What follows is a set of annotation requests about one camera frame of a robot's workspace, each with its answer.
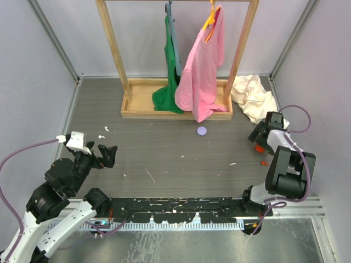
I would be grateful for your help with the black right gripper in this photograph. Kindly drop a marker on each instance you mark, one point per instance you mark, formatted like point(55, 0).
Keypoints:
point(256, 131)

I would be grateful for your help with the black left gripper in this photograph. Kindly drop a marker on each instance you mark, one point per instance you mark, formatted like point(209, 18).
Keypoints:
point(108, 155)

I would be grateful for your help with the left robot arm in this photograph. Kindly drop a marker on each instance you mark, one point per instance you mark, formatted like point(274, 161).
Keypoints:
point(33, 242)

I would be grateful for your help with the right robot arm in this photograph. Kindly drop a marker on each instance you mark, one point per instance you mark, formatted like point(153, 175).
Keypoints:
point(290, 172)

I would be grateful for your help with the cream crumpled cloth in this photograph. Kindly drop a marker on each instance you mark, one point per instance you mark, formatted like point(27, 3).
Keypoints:
point(250, 95)

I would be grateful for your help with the wooden clothes rack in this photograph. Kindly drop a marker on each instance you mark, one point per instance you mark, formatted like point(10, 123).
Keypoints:
point(137, 99)

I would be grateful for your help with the pink t-shirt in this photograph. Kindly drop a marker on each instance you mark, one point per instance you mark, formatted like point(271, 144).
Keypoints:
point(197, 90)

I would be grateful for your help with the green shirt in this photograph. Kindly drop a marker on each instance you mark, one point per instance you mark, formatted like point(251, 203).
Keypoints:
point(164, 98)

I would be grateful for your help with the yellow clothes hanger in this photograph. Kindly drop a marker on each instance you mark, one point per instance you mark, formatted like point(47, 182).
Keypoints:
point(211, 20)

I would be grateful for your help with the grey clothes hanger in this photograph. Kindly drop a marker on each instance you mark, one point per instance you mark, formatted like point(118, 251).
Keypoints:
point(168, 10)

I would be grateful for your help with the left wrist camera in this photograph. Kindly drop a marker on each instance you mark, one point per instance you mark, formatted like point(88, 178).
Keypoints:
point(75, 141)

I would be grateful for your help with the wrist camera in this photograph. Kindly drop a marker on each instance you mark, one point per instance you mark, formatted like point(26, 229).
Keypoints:
point(286, 123)
point(75, 141)

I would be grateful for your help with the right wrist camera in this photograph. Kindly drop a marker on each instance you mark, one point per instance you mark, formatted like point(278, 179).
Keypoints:
point(286, 123)

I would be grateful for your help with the slotted cable duct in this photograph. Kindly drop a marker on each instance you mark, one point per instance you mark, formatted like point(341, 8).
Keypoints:
point(195, 225)

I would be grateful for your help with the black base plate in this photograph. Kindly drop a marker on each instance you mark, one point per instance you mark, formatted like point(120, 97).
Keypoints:
point(177, 210)

